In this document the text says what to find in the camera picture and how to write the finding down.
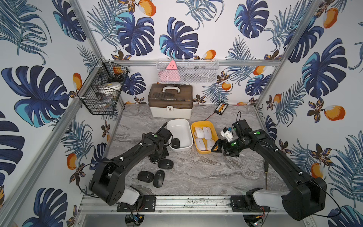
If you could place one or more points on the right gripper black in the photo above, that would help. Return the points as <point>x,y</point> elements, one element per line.
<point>225,150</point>

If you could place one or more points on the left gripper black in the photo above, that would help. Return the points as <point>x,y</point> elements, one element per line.
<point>159,153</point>

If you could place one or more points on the black mouse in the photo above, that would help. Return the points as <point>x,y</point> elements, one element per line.
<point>145,176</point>
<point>159,179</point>
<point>175,143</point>
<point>165,164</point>

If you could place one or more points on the white mouse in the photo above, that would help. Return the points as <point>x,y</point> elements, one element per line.
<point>200,144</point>
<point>210,144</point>
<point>199,132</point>
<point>207,133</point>

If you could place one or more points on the white storage tray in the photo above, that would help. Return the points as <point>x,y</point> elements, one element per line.
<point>180,129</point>

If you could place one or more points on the yellow storage tray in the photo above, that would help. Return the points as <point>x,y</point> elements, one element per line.
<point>202,124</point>

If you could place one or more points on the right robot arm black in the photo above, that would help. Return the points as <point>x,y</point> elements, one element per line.
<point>306,195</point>

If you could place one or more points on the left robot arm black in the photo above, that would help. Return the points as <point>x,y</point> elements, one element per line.
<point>108,181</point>

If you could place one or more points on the brown lid storage case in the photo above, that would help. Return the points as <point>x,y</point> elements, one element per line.
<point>171,101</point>

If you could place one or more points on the small black phone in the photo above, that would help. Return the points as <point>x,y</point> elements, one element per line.
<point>221,108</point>

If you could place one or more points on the pink triangle card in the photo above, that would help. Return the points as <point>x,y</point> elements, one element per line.
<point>170,74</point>

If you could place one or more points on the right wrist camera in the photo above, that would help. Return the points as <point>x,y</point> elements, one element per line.
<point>227,134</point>

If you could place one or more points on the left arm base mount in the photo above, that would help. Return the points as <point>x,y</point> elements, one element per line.
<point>145,203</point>

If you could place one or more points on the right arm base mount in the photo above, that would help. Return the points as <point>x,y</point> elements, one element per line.
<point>246,203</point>

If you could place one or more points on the clear wall shelf basket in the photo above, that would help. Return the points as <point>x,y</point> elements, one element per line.
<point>192,71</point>

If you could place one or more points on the black wire basket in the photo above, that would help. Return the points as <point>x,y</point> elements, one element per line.
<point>103,87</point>

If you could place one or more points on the aluminium front rail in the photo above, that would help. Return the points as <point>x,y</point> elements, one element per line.
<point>175,205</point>

